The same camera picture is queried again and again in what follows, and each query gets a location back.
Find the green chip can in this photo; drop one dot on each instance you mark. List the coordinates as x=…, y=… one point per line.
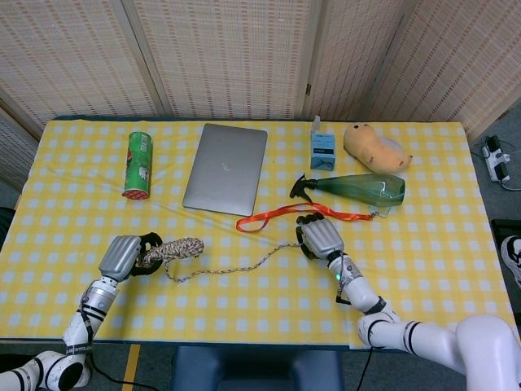
x=138, y=163

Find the yellow white checkered tablecloth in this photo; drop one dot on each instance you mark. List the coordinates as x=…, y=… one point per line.
x=264, y=305

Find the white black sneaker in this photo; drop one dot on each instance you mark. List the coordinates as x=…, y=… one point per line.
x=513, y=254

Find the brass screen hinge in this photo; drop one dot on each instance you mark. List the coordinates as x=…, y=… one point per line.
x=308, y=89

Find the clear card holder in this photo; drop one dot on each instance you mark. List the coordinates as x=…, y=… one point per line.
x=379, y=212

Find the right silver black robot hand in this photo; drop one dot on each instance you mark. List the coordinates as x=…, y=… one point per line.
x=323, y=238

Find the yellow floor tape strip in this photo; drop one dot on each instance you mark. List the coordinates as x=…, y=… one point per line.
x=131, y=366

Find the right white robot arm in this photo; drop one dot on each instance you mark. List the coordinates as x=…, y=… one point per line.
x=427, y=336

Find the blue cardboard box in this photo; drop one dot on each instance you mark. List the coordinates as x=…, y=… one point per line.
x=322, y=152

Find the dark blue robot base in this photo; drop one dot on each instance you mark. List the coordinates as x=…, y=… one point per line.
x=256, y=370

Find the green spray bottle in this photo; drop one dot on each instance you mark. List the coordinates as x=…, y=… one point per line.
x=358, y=189

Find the grey closed laptop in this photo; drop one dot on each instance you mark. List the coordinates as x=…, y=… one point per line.
x=224, y=171

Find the yellow plush toy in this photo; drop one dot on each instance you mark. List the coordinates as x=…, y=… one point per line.
x=374, y=150

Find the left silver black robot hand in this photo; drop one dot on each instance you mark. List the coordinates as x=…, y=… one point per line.
x=120, y=256

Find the white power strip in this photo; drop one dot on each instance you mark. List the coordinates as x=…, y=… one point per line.
x=494, y=161

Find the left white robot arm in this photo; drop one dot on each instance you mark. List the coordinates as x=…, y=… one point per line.
x=95, y=299

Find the woven folding screen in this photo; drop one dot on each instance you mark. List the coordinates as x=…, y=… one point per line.
x=228, y=57

